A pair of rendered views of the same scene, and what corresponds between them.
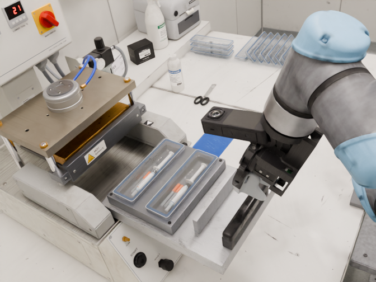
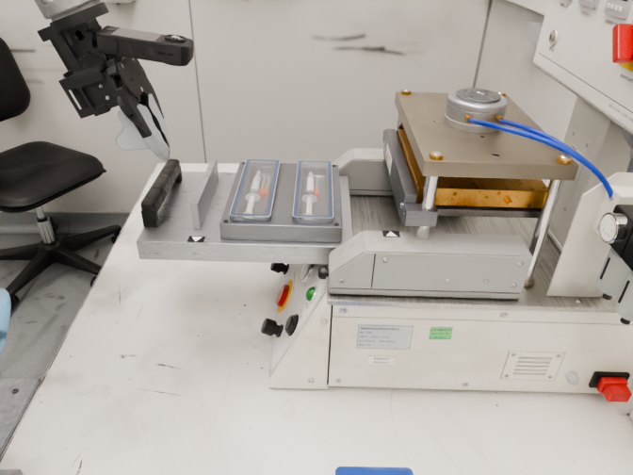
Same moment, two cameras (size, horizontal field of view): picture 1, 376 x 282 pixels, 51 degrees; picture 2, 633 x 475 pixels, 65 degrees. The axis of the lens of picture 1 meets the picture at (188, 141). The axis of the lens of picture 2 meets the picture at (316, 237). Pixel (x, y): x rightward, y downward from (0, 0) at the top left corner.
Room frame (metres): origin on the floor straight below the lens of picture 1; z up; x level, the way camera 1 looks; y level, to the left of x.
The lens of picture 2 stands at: (1.12, -0.34, 1.34)
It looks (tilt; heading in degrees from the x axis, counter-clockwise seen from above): 33 degrees down; 139
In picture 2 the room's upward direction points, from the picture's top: 2 degrees clockwise
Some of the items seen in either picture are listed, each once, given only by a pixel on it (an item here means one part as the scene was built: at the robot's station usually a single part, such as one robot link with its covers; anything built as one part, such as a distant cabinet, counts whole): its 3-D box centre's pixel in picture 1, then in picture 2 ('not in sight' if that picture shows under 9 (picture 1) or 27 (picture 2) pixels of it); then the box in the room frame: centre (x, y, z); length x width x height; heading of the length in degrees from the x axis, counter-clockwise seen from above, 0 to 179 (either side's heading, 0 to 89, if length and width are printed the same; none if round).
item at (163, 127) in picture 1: (143, 126); (419, 264); (0.81, 0.11, 0.96); 0.26 x 0.05 x 0.07; 50
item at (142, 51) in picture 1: (141, 51); not in sight; (1.48, 0.13, 0.83); 0.09 x 0.06 x 0.07; 119
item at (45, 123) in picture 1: (66, 103); (495, 146); (0.79, 0.26, 1.08); 0.31 x 0.24 x 0.13; 140
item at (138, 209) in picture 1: (168, 181); (285, 198); (0.58, 0.06, 0.98); 0.20 x 0.17 x 0.03; 140
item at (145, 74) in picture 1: (131, 65); not in sight; (1.49, 0.18, 0.77); 0.84 x 0.30 x 0.04; 143
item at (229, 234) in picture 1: (246, 212); (163, 189); (0.46, -0.09, 0.99); 0.15 x 0.02 x 0.04; 140
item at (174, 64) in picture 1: (175, 73); not in sight; (1.28, 0.00, 0.82); 0.05 x 0.05 x 0.14
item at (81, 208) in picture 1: (61, 198); (397, 172); (0.60, 0.29, 0.96); 0.25 x 0.05 x 0.07; 50
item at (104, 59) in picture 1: (100, 66); (632, 253); (1.00, 0.21, 1.05); 0.15 x 0.05 x 0.15; 140
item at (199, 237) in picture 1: (187, 192); (254, 204); (0.55, 0.02, 0.97); 0.30 x 0.22 x 0.08; 50
